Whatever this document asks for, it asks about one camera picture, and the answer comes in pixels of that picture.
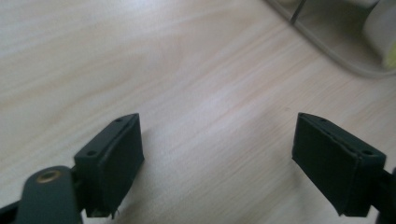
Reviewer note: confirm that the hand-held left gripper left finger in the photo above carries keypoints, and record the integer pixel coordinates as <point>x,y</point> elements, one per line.
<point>112,168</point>

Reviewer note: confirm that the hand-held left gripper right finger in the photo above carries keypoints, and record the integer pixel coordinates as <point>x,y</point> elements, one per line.
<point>336,168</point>

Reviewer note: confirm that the yellow-green object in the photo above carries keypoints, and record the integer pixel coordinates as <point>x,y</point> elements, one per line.
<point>391,57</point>

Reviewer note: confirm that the white rounded object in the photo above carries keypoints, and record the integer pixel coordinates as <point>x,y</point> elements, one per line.
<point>378,25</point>

